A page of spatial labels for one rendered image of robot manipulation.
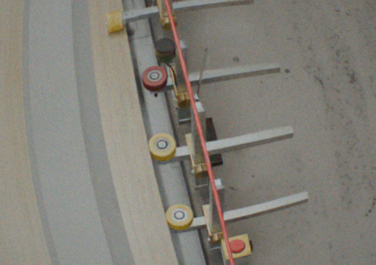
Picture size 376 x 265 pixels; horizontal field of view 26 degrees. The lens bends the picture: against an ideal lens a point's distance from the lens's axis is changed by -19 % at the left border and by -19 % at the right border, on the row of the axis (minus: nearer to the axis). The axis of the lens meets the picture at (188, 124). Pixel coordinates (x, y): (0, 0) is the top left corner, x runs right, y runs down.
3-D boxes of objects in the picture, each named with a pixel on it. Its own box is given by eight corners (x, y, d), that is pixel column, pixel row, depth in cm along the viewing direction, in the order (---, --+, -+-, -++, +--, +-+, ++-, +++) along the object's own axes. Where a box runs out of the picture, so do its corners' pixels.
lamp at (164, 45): (175, 77, 302) (172, 37, 284) (178, 91, 299) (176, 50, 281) (156, 81, 302) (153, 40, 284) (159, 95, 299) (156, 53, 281)
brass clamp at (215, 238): (219, 208, 287) (220, 201, 283) (228, 243, 280) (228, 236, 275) (200, 213, 286) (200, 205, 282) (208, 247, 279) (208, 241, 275)
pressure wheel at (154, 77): (166, 83, 313) (164, 62, 303) (170, 103, 308) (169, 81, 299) (142, 87, 312) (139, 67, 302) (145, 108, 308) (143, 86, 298)
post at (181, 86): (189, 125, 324) (184, 37, 284) (191, 133, 322) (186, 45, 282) (178, 126, 324) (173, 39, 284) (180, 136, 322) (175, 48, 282)
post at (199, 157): (204, 185, 308) (203, 98, 268) (206, 194, 307) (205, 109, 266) (193, 186, 308) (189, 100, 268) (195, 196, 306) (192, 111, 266)
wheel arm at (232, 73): (277, 66, 313) (277, 59, 309) (280, 74, 311) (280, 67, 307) (148, 87, 309) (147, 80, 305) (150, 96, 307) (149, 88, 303)
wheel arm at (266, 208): (305, 195, 288) (306, 189, 284) (307, 203, 286) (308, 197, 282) (172, 226, 284) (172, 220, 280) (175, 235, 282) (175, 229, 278)
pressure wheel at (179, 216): (175, 215, 286) (174, 198, 277) (198, 225, 284) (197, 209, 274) (162, 233, 282) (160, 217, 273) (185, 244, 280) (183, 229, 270)
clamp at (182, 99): (185, 73, 312) (184, 63, 308) (194, 106, 305) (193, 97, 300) (167, 75, 311) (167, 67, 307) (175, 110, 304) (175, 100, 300)
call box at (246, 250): (245, 244, 241) (247, 233, 234) (250, 263, 237) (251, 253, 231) (220, 249, 240) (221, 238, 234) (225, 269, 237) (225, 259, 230)
